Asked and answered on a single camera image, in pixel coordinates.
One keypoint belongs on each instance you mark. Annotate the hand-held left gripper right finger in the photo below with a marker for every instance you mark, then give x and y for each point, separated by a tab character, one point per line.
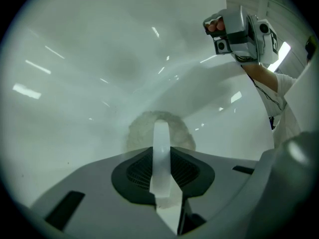
219	183

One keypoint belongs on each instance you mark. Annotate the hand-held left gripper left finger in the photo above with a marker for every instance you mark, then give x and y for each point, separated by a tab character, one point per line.
99	195

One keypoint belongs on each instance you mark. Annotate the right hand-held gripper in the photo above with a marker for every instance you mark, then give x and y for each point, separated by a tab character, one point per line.
239	24

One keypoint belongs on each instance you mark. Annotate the white bathtub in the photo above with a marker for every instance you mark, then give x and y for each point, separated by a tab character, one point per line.
74	96

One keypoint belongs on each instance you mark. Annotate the person's right forearm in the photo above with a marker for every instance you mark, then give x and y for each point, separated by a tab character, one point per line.
261	76

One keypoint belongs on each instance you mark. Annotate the person's right hand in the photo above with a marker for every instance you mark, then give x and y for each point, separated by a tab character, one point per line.
216	25

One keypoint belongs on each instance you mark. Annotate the ceiling strip light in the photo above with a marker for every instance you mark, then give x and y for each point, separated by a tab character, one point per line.
280	56

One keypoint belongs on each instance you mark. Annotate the small black clip-on device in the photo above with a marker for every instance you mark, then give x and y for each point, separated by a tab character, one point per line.
272	122

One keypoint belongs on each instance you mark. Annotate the person's white shirt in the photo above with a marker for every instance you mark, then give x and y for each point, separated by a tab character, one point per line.
281	123

